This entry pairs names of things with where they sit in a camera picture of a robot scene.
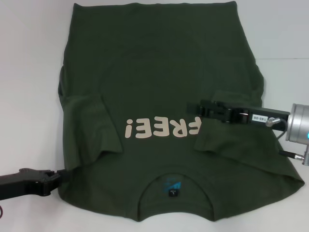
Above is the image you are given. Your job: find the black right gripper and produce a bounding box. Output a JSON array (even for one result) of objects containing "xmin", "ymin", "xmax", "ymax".
[{"xmin": 186, "ymin": 98, "xmax": 291, "ymax": 133}]

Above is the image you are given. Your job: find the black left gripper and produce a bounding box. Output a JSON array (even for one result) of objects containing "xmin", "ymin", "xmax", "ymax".
[{"xmin": 0, "ymin": 168, "xmax": 73, "ymax": 202}]

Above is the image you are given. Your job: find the dark green t-shirt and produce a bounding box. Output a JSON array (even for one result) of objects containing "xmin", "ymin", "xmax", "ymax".
[{"xmin": 56, "ymin": 1, "xmax": 305, "ymax": 216}]

